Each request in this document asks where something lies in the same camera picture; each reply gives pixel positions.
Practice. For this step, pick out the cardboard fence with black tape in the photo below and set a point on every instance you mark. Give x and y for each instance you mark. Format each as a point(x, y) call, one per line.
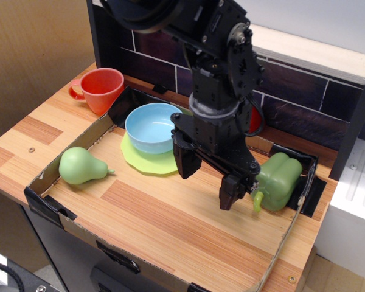
point(142, 229)

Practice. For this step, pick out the green toy bell pepper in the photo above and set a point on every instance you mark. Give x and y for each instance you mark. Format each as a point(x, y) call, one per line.
point(276, 182)

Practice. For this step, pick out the lime green plate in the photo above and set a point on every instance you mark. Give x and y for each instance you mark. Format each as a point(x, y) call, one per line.
point(146, 162)

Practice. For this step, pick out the light blue bowl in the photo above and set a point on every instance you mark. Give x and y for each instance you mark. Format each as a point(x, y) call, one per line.
point(149, 127)

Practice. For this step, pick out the dark brick pattern backboard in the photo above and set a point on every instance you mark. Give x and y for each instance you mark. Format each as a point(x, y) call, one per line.
point(297, 100)

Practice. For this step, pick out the green toy pear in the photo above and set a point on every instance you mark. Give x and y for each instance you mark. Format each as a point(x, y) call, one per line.
point(78, 166)

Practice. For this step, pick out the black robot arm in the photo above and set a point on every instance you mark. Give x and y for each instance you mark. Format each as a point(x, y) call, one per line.
point(217, 45)

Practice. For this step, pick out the red object behind arm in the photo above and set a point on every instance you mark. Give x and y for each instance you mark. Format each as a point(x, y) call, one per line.
point(256, 120)

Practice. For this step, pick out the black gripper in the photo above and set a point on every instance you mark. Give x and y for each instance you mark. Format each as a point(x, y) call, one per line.
point(217, 138)

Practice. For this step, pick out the red cup with handle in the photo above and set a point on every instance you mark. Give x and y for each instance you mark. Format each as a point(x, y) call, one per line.
point(99, 88)

